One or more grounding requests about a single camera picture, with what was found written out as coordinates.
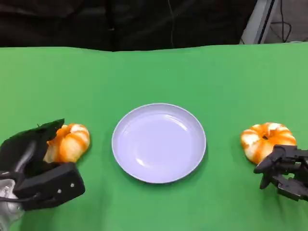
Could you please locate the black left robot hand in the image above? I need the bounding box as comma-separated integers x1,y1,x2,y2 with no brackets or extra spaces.
0,118,66,180

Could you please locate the orange white toy bread roll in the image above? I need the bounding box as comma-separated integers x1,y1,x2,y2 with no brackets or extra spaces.
43,123,91,164
240,122,297,166

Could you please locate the black backdrop curtain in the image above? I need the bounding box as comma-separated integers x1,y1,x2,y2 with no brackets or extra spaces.
0,0,258,51

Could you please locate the black floor cable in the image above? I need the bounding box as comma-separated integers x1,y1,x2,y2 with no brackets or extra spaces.
270,0,293,41

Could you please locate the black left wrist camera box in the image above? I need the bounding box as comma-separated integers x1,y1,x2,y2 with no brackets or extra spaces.
13,162,86,211

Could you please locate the lilac plate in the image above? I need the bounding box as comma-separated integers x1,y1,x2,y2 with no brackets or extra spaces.
111,103,207,185

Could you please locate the white grey panel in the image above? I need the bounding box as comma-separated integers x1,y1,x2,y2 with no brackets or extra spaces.
239,0,277,45

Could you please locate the black camera box cable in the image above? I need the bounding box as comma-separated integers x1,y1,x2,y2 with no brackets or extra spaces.
0,192,41,202

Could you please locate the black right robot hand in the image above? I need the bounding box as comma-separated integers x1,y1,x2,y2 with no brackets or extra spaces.
254,144,308,202

